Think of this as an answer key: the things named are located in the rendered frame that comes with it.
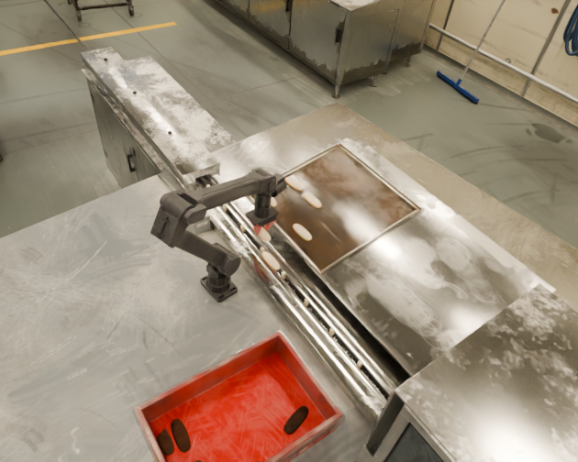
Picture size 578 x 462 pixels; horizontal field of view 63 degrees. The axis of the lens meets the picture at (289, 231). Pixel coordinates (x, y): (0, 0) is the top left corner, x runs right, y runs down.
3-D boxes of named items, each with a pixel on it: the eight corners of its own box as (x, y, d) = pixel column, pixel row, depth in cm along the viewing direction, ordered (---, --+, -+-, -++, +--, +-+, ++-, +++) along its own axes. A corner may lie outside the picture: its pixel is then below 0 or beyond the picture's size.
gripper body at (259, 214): (245, 216, 167) (245, 201, 162) (268, 206, 172) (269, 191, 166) (254, 227, 164) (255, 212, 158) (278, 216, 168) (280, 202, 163)
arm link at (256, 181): (158, 210, 127) (185, 229, 123) (161, 192, 124) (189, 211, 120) (254, 178, 161) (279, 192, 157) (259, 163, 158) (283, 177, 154)
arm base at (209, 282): (199, 281, 168) (218, 303, 163) (197, 267, 163) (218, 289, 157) (218, 270, 173) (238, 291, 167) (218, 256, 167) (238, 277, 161)
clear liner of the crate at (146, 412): (134, 421, 131) (129, 406, 124) (278, 342, 153) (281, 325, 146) (187, 538, 113) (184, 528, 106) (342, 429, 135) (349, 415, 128)
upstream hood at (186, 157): (83, 64, 266) (79, 49, 260) (114, 59, 274) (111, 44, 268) (183, 189, 199) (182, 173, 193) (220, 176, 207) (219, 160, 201)
